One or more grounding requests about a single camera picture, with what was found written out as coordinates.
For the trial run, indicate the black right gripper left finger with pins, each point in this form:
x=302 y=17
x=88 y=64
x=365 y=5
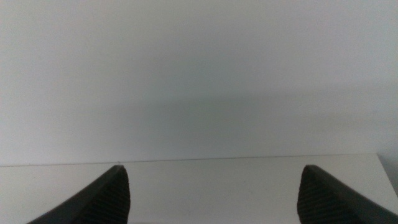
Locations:
x=105 y=202

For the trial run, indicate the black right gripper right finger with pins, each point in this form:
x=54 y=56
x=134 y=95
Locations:
x=323 y=202

